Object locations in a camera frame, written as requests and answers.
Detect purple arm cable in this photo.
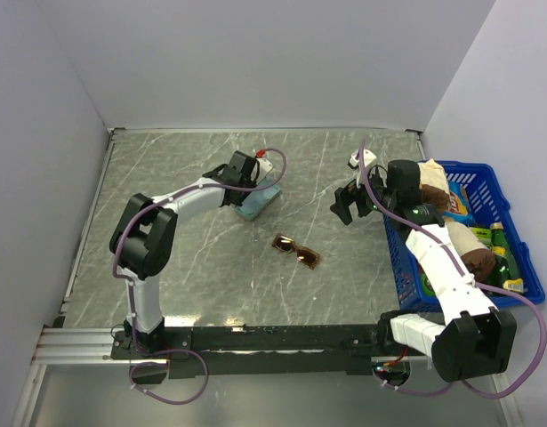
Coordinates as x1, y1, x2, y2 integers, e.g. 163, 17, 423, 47
111, 147, 287, 406
357, 140, 547, 399

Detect yellow green snack packet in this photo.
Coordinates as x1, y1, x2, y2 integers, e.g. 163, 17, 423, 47
503, 278, 525, 294

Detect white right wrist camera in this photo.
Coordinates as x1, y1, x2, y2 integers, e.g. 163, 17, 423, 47
347, 149, 377, 187

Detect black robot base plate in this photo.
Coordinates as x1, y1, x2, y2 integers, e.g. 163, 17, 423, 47
111, 325, 406, 379

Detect blue plastic basket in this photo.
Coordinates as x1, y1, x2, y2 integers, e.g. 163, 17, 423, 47
383, 160, 545, 312

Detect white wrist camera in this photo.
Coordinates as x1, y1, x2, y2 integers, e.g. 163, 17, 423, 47
254, 149, 273, 180
347, 149, 377, 187

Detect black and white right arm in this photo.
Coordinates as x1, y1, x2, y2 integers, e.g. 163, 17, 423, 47
330, 154, 517, 383

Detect grey-brown glasses case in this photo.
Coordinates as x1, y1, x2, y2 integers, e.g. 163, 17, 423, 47
235, 178, 281, 221

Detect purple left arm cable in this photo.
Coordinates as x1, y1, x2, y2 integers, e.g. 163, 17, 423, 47
111, 147, 287, 406

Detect light blue cleaning cloth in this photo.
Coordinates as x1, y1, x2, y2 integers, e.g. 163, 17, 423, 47
239, 187, 278, 216

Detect blue Lays chip bag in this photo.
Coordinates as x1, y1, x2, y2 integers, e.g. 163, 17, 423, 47
442, 181, 475, 226

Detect brown plush toy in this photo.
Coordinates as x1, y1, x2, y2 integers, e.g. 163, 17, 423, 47
422, 184, 449, 214

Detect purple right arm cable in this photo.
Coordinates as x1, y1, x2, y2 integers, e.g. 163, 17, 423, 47
357, 140, 547, 399

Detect brown tortoise sunglasses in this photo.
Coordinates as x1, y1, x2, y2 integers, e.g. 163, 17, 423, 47
271, 233, 321, 270

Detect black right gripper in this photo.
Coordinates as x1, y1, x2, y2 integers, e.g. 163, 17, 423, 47
330, 166, 397, 225

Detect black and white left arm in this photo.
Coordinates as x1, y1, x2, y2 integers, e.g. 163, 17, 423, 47
109, 151, 263, 358

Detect green glass bottle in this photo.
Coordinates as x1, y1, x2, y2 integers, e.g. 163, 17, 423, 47
487, 222, 523, 289

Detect aluminium frame rail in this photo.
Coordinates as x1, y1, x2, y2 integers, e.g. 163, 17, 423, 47
30, 323, 505, 367

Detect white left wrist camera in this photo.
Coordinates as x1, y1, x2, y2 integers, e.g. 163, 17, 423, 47
254, 149, 273, 180

